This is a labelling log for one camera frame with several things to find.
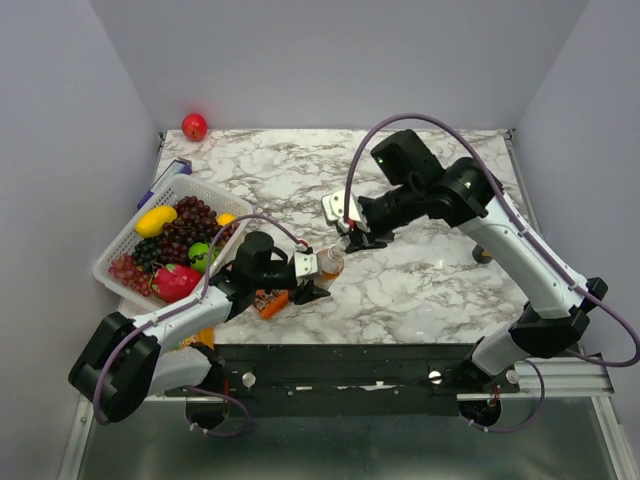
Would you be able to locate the orange juice bottle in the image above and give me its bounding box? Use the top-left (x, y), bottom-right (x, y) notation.
top-left (314, 246), bottom-right (345, 290)

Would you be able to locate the purple white box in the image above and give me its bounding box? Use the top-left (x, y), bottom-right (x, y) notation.
top-left (137, 157), bottom-right (192, 210)

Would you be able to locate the yellow lemon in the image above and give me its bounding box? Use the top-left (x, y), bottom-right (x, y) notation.
top-left (216, 213), bottom-right (236, 228)

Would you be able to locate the dark purple grape bunch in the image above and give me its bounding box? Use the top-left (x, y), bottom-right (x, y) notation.
top-left (158, 196), bottom-right (222, 266)

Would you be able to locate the white plastic basket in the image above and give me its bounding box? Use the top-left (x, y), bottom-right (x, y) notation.
top-left (93, 174), bottom-right (254, 312)

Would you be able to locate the green toy fruit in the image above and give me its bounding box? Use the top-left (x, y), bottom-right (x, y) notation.
top-left (188, 242), bottom-right (210, 274)

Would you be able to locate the light red grape bunch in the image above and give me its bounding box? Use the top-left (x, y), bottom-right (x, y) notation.
top-left (108, 254), bottom-right (152, 297)

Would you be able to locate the black blue grape bunch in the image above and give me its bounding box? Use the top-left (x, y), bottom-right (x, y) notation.
top-left (131, 236), bottom-right (164, 267)

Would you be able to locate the yellow snack bag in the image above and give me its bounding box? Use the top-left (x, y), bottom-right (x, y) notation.
top-left (168, 327), bottom-right (215, 352)

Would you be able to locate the orange snack box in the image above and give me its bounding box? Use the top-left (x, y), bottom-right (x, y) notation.
top-left (253, 290), bottom-right (289, 321)

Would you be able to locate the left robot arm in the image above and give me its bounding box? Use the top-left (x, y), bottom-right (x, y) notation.
top-left (68, 232), bottom-right (329, 425)

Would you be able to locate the red apple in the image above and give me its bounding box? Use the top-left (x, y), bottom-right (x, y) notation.
top-left (181, 113), bottom-right (208, 142)

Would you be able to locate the black can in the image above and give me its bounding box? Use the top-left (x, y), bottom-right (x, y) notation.
top-left (472, 245), bottom-right (493, 264)

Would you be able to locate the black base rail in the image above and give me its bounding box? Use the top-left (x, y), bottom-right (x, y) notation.
top-left (194, 344), bottom-right (519, 423)

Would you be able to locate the yellow mango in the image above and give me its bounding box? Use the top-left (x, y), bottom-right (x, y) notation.
top-left (135, 205), bottom-right (178, 238)

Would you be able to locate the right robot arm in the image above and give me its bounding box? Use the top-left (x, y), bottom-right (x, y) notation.
top-left (337, 130), bottom-right (607, 392)

